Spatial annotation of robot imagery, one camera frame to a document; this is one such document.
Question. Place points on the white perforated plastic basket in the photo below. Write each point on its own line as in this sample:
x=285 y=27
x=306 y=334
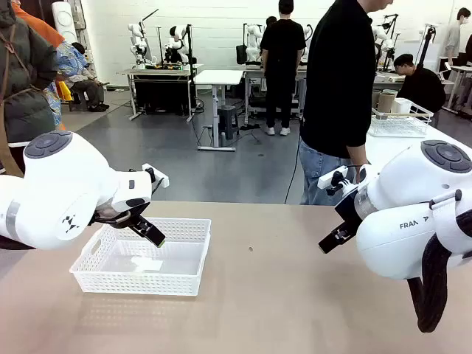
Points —
x=147 y=284

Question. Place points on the person's right forearm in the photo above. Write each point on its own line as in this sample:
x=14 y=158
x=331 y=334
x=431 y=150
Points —
x=357 y=155

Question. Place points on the background person in black tee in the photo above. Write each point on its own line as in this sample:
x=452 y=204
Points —
x=271 y=20

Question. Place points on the standing person in black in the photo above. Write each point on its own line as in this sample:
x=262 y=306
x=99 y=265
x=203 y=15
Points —
x=282 y=55

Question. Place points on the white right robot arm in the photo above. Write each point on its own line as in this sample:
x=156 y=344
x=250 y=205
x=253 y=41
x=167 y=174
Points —
x=405 y=173

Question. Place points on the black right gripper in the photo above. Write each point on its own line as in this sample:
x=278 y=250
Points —
x=350 y=210

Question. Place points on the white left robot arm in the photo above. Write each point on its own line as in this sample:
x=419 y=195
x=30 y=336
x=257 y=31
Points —
x=55 y=191

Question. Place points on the white standing desk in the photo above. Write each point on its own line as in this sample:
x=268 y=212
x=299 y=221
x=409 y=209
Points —
x=217 y=76

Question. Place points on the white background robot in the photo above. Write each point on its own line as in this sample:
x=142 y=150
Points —
x=385 y=44
x=180 y=31
x=308 y=31
x=137 y=48
x=254 y=40

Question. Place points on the white side table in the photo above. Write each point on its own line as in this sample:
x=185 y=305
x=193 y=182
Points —
x=387 y=144

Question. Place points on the grey plastic stool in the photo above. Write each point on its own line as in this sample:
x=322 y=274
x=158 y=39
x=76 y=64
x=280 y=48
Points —
x=228 y=118

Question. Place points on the white background desk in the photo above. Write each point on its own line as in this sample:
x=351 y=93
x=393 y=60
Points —
x=461 y=69

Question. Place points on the seated person in black sweater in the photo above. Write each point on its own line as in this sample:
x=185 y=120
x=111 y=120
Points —
x=420 y=85

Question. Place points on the grey robot workbench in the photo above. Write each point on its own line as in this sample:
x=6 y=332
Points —
x=158 y=72

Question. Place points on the black tripod stand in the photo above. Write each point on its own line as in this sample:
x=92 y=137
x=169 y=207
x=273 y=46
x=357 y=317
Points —
x=426 y=44

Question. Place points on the grey metal workbench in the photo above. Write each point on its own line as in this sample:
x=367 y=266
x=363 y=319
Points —
x=254 y=69

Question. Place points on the yellow bag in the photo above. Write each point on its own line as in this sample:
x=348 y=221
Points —
x=65 y=92

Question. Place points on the person in green puffer jacket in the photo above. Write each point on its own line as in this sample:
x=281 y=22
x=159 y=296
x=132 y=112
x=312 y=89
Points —
x=22 y=73

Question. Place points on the figure in orange garment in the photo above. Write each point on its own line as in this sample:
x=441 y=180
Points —
x=44 y=29

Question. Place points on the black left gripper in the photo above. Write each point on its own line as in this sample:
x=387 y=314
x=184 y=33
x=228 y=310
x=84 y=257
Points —
x=118 y=217

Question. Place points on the person in black polo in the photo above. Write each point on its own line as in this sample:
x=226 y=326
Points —
x=332 y=92

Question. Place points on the white tower appliance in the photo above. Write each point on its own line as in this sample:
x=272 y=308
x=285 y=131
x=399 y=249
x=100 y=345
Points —
x=64 y=18

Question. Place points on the white cup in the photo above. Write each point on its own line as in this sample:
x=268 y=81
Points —
x=401 y=105

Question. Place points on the person's right hand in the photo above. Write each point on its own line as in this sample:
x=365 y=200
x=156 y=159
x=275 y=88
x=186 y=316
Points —
x=363 y=173

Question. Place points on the seated person in patterned jacket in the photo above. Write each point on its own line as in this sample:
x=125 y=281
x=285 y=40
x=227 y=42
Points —
x=86 y=88

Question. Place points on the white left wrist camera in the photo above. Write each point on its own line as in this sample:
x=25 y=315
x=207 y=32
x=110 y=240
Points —
x=162 y=178

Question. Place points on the black bag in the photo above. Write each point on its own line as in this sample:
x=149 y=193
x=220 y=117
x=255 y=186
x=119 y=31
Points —
x=240 y=55

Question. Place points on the person in grey shirt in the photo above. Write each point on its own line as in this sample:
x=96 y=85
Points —
x=453 y=37

